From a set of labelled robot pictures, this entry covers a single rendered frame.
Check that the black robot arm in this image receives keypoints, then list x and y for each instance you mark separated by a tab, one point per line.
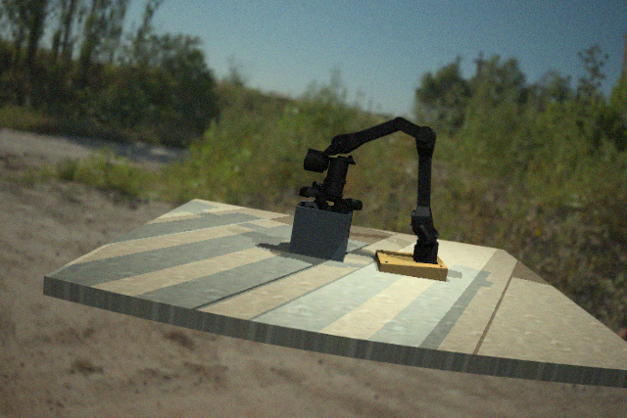
426	248

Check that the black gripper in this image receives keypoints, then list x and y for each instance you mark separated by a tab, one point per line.
333	188

